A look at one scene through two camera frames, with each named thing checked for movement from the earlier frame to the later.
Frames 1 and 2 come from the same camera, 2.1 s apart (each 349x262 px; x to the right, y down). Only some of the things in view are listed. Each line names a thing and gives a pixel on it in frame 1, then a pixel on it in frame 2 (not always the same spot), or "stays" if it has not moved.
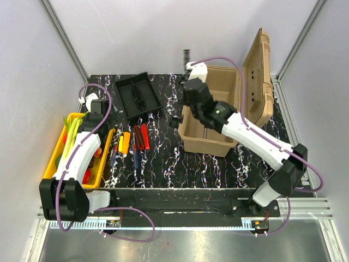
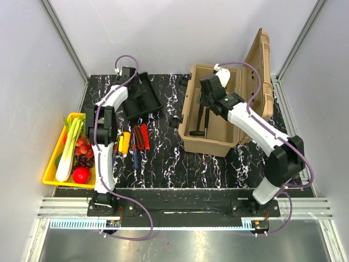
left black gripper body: (115, 119) -> (138, 89)
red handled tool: (144, 136) stays
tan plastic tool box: (247, 93) stays
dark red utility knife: (138, 138) stays
